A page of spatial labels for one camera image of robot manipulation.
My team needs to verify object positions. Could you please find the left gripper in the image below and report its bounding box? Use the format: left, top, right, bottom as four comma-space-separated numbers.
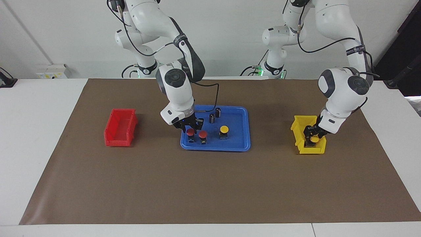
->
303, 124, 330, 147

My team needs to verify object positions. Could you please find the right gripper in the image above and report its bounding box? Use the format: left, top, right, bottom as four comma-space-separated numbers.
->
176, 114, 204, 135

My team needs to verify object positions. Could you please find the blue plastic tray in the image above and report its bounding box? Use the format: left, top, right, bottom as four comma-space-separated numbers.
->
180, 105, 251, 152

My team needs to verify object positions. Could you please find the yellow plastic bin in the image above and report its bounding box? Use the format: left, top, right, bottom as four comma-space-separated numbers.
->
290, 115, 327, 155

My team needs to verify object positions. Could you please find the red plastic bin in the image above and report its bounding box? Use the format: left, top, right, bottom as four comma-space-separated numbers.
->
104, 108, 138, 147

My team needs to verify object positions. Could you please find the black stand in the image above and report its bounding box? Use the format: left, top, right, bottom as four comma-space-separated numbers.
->
383, 54, 421, 89
0, 67, 18, 89

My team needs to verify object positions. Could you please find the black cable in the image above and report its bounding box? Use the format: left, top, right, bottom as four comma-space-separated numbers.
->
106, 0, 175, 57
121, 64, 139, 79
192, 82, 220, 114
239, 49, 269, 77
296, 20, 359, 54
354, 49, 381, 112

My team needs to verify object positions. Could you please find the white wall socket box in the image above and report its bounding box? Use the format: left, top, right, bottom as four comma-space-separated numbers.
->
36, 64, 69, 80

